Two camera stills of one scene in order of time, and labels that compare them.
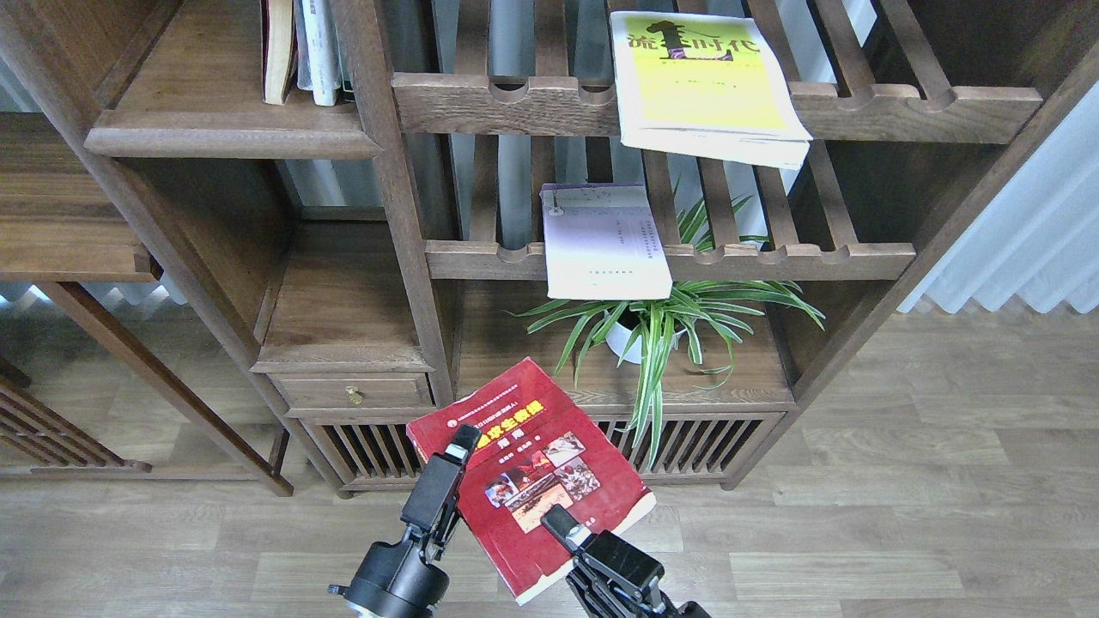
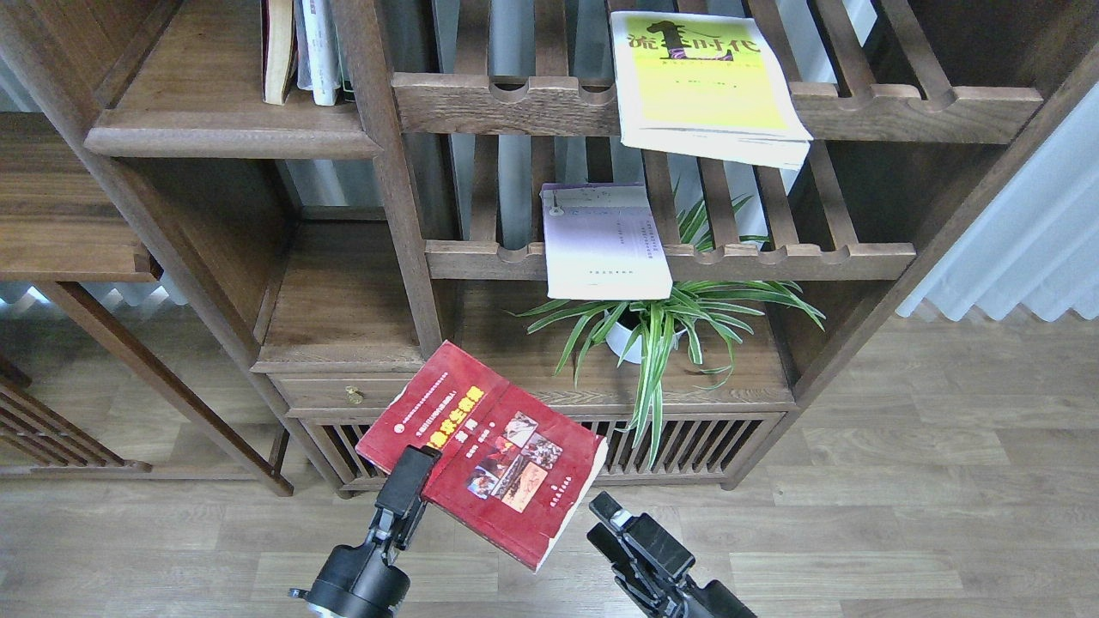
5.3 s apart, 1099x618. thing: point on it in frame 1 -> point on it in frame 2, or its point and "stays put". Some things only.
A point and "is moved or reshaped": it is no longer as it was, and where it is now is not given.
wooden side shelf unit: [62, 222] stays put
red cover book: [537, 451] is moved or reshaped
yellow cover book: [702, 86] stays put
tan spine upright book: [277, 24] stays put
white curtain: [1040, 241] stays put
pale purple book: [603, 241] stays put
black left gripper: [405, 578] -> [355, 581]
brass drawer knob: [355, 396] stays put
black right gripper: [612, 578] -> [652, 580]
